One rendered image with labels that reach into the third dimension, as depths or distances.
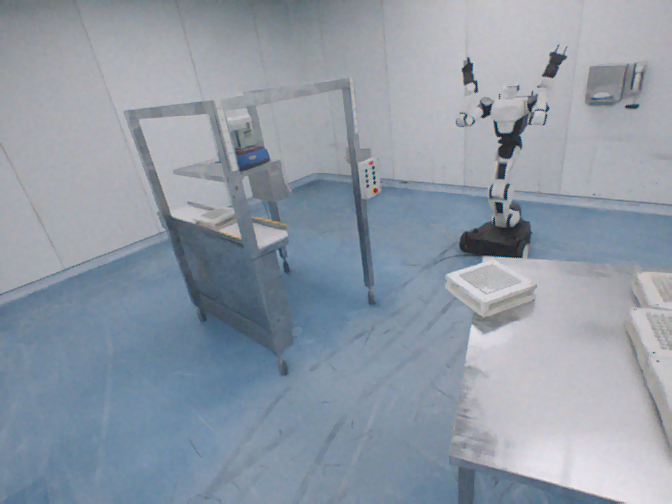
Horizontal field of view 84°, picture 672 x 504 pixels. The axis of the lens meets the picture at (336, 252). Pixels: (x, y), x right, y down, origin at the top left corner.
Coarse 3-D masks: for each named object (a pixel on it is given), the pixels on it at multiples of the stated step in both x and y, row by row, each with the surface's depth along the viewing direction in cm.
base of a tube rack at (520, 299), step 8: (448, 288) 157; (456, 288) 155; (456, 296) 153; (464, 296) 149; (520, 296) 144; (528, 296) 143; (472, 304) 143; (480, 304) 143; (496, 304) 141; (504, 304) 141; (512, 304) 141; (520, 304) 143; (480, 312) 140; (488, 312) 139; (496, 312) 140
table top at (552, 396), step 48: (576, 288) 148; (624, 288) 144; (480, 336) 131; (528, 336) 127; (576, 336) 124; (624, 336) 121; (480, 384) 112; (528, 384) 109; (576, 384) 107; (624, 384) 105; (480, 432) 98; (528, 432) 96; (576, 432) 94; (624, 432) 92; (528, 480) 87; (576, 480) 84; (624, 480) 83
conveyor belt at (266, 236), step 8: (184, 208) 312; (192, 208) 309; (176, 216) 295; (184, 216) 292; (192, 216) 289; (232, 224) 259; (256, 224) 252; (232, 232) 245; (256, 232) 239; (264, 232) 237; (272, 232) 235; (280, 232) 233; (264, 240) 225; (272, 240) 227; (280, 240) 232; (264, 248) 224
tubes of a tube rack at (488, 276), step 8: (472, 272) 154; (480, 272) 153; (488, 272) 153; (496, 272) 151; (472, 280) 150; (480, 280) 148; (488, 280) 148; (496, 280) 146; (504, 280) 147; (512, 280) 145; (488, 288) 142
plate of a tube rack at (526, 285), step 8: (480, 264) 161; (496, 264) 159; (456, 272) 157; (512, 272) 151; (448, 280) 156; (456, 280) 152; (464, 280) 151; (528, 280) 145; (464, 288) 146; (472, 288) 145; (504, 288) 142; (512, 288) 141; (520, 288) 141; (528, 288) 141; (472, 296) 142; (480, 296) 140; (488, 296) 139; (496, 296) 138; (504, 296) 138; (512, 296) 140; (488, 304) 137
